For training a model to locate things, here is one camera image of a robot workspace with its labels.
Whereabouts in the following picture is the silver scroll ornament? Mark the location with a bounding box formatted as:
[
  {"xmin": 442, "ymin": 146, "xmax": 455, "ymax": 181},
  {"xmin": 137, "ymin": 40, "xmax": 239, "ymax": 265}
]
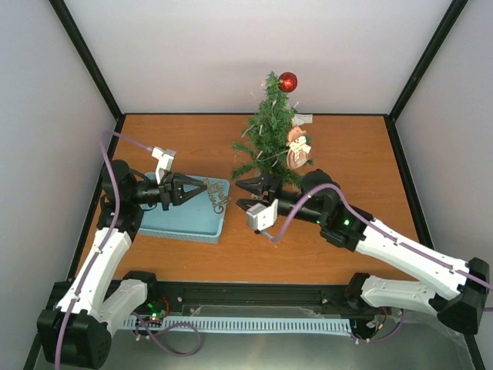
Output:
[{"xmin": 202, "ymin": 177, "xmax": 230, "ymax": 214}]

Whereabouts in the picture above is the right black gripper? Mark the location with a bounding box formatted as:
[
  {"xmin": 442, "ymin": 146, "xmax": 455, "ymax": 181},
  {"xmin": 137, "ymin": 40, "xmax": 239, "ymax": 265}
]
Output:
[{"xmin": 236, "ymin": 173, "xmax": 324, "ymax": 225}]

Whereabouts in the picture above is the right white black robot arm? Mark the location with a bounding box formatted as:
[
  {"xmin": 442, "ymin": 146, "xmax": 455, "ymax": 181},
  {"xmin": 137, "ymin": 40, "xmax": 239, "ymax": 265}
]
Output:
[{"xmin": 236, "ymin": 170, "xmax": 492, "ymax": 335}]

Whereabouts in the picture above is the red ball ornament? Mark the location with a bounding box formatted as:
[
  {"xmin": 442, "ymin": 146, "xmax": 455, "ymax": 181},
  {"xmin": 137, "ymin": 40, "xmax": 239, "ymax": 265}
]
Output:
[{"xmin": 278, "ymin": 72, "xmax": 298, "ymax": 93}]

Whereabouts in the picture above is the blue plastic basket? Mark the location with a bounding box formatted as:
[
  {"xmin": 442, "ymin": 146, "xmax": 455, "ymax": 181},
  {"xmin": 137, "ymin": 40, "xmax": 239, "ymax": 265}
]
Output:
[{"xmin": 138, "ymin": 191, "xmax": 226, "ymax": 244}]

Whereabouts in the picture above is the purple floor cable loop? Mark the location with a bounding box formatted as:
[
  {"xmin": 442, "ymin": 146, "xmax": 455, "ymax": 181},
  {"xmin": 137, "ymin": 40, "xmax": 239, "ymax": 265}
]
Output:
[{"xmin": 130, "ymin": 311, "xmax": 203, "ymax": 357}]

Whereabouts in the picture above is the light blue cable duct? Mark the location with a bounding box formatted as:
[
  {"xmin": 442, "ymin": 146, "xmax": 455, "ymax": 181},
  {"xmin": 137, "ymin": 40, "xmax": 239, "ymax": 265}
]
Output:
[{"xmin": 144, "ymin": 316, "xmax": 351, "ymax": 336}]

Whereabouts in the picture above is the snowman ornament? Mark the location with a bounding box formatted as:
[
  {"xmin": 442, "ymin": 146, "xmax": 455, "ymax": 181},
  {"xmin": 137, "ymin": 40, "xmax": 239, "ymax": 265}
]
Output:
[{"xmin": 286, "ymin": 126, "xmax": 311, "ymax": 170}]

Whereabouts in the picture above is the clear angel ornament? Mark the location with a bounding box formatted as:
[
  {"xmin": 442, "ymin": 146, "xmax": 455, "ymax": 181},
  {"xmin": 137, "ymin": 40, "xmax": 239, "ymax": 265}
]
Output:
[{"xmin": 291, "ymin": 113, "xmax": 313, "ymax": 126}]

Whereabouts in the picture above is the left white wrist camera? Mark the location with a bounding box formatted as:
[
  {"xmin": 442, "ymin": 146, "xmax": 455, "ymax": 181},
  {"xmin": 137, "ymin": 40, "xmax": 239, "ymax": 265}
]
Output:
[{"xmin": 151, "ymin": 146, "xmax": 176, "ymax": 185}]

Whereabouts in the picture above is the small green christmas tree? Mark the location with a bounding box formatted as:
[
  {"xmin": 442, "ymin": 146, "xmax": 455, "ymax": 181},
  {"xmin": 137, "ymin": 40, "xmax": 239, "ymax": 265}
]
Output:
[{"xmin": 231, "ymin": 72, "xmax": 313, "ymax": 188}]

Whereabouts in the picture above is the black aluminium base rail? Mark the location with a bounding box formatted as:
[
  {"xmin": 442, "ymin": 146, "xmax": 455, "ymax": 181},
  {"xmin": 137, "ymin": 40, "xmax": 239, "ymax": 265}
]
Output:
[{"xmin": 49, "ymin": 280, "xmax": 459, "ymax": 321}]

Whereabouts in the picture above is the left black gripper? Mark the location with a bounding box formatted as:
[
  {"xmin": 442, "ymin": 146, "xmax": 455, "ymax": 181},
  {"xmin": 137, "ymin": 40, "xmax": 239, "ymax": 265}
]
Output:
[{"xmin": 130, "ymin": 172, "xmax": 208, "ymax": 211}]

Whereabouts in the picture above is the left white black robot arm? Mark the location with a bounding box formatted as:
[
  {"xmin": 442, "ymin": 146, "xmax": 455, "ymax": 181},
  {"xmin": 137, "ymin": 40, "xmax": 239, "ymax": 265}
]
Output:
[{"xmin": 37, "ymin": 160, "xmax": 207, "ymax": 369}]

